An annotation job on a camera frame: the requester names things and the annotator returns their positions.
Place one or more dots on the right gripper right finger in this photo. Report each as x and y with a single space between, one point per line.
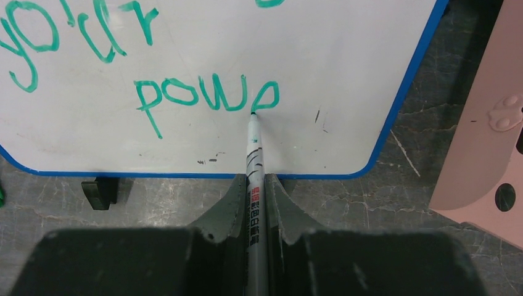
290 269

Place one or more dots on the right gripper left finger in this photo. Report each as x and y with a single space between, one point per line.
216 264

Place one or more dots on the green whiteboard marker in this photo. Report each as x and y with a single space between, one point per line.
257 254

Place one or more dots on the blue framed whiteboard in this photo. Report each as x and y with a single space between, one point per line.
165 89

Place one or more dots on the green marker cap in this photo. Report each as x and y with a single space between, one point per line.
1 197

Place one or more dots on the pink perforated board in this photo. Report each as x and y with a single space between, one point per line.
481 179

